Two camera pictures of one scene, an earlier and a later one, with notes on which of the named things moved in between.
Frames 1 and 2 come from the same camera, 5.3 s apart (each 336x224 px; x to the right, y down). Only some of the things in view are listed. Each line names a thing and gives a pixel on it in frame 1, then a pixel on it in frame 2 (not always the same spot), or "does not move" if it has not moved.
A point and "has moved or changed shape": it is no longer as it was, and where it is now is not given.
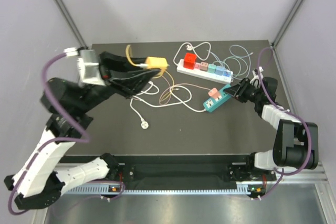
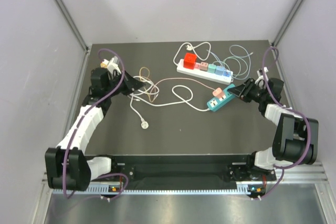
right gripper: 243,85 does not move
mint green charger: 211,68 does not move
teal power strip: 212,105 has moved or changed shape
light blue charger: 220,70 does not move
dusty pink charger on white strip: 203,66 does not move
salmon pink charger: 214,93 has moved or changed shape
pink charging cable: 175,85 → 177,77
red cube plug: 189,61 does not move
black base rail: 188,169 does not move
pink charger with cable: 129,53 has moved or changed shape
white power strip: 204,75 does not move
